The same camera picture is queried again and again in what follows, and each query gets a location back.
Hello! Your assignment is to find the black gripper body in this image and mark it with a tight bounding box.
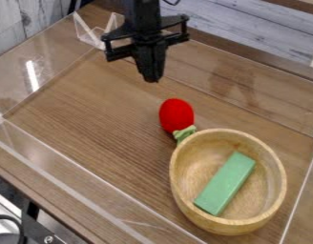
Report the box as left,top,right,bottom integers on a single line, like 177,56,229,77
100,14,190,61

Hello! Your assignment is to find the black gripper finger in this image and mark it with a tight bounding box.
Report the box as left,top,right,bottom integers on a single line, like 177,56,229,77
134,46,155,83
153,41,167,82

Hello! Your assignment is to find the red plush strawberry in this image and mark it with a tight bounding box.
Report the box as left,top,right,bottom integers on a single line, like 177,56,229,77
159,98,197,144

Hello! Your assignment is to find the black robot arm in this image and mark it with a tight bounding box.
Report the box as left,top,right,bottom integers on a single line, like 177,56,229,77
100,0,190,83

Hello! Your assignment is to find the wooden oval bowl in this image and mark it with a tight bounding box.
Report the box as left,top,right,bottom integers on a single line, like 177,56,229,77
170,129,288,235

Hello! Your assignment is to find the green rectangular block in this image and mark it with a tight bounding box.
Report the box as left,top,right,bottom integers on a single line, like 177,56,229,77
194,152,256,216

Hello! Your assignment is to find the clear acrylic corner bracket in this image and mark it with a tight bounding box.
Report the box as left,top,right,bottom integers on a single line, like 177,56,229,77
72,12,124,51

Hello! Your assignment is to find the black cable lower left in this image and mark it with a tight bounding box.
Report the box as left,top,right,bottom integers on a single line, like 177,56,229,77
0,214,28,244

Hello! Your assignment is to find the black metal table mount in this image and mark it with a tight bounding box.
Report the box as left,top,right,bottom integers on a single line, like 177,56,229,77
21,201,66,244

